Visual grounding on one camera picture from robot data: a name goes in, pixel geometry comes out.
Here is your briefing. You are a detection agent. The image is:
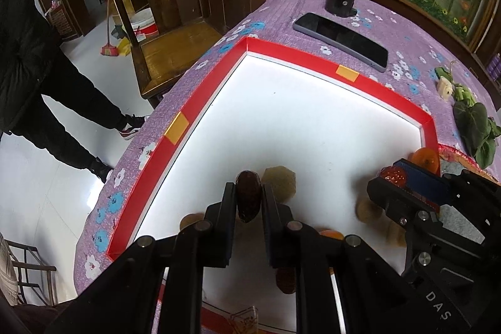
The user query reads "tan faceted fruit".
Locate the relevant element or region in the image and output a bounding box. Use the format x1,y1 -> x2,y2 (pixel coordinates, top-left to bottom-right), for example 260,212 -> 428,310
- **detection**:
261,166 -> 296,203
179,213 -> 206,231

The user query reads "dark smartphone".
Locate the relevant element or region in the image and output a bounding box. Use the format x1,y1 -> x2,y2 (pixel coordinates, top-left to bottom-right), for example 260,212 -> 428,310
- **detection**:
293,12 -> 389,73

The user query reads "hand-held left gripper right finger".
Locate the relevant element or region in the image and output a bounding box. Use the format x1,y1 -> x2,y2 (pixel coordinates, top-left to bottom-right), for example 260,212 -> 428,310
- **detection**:
262,182 -> 431,334

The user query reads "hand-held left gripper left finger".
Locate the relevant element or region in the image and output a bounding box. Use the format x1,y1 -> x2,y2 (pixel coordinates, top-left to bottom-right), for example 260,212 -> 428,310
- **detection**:
43,181 -> 237,334

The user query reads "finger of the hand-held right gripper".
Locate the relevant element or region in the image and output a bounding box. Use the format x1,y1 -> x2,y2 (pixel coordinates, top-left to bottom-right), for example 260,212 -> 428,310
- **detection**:
393,158 -> 501,210
367,177 -> 440,228

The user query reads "brown oval fruit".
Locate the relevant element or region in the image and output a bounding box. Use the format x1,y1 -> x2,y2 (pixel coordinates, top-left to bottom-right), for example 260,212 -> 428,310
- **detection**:
275,267 -> 298,295

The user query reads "person's body in black clothes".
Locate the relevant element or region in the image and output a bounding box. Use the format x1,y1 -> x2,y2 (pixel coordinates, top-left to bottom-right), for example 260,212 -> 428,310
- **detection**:
0,0 -> 151,184

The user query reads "purple floral tablecloth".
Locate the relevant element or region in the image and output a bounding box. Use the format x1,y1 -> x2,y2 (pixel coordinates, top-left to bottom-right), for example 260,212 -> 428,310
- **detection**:
74,0 -> 501,297

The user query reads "tan round fruit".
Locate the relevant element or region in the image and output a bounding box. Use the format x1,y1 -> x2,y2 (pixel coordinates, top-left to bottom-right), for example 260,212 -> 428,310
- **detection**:
355,199 -> 382,223

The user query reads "leafy green vegetable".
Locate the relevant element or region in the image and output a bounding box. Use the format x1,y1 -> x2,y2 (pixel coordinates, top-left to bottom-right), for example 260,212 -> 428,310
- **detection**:
434,62 -> 501,169

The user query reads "small orange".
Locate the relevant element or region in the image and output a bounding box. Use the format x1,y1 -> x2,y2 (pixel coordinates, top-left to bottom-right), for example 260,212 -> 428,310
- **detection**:
319,228 -> 345,241

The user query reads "large orange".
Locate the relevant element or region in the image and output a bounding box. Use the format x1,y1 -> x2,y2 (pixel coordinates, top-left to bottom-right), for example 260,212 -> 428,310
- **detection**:
409,147 -> 441,175

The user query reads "pale translucent object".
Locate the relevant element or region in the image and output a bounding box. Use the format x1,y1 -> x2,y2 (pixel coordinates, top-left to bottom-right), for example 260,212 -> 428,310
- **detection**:
229,306 -> 259,334

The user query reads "brown woven basket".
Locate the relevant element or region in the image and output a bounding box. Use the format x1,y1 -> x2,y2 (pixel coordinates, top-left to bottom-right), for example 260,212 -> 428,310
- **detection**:
46,0 -> 77,41

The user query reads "dark red date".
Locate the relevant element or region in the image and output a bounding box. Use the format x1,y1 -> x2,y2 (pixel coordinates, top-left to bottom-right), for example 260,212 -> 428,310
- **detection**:
235,170 -> 262,223

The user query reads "red strawberry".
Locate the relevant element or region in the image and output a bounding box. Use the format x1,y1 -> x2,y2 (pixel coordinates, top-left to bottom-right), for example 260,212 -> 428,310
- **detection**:
378,167 -> 408,188

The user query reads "white bucket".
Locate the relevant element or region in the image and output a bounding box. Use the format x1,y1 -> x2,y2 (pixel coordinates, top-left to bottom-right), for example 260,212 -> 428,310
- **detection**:
127,8 -> 159,41

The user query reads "wooden armchair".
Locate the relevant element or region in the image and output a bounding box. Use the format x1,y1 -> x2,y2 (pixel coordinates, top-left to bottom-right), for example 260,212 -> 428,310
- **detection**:
94,0 -> 225,110

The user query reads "patterned cushion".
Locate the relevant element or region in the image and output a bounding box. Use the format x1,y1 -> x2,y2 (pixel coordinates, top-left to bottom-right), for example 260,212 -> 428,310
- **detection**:
0,232 -> 20,305

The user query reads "red and white tray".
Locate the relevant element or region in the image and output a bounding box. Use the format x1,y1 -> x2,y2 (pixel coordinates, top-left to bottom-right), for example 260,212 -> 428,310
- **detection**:
106,37 -> 438,334

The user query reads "dark frame chair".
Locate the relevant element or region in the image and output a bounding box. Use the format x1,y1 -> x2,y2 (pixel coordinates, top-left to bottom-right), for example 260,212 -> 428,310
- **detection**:
8,240 -> 57,307

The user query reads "red broom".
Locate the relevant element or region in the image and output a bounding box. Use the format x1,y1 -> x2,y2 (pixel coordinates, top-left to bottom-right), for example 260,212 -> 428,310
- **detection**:
100,0 -> 120,58

